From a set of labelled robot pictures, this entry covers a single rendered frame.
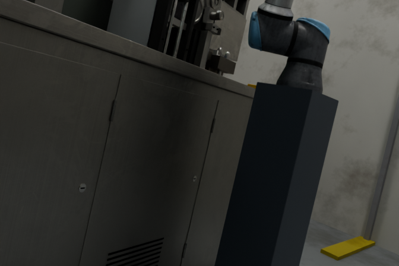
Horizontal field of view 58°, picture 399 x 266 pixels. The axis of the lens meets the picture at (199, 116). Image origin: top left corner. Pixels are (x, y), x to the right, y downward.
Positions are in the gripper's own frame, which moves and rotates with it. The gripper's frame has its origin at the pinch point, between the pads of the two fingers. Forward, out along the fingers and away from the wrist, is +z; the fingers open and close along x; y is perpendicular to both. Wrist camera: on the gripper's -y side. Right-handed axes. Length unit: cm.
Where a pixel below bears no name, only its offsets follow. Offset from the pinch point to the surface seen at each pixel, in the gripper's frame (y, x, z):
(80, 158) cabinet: -66, 77, 26
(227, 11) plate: 34, -63, 19
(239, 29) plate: 30, -83, 23
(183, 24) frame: -21.9, 32.2, 7.8
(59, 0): -14, 70, 25
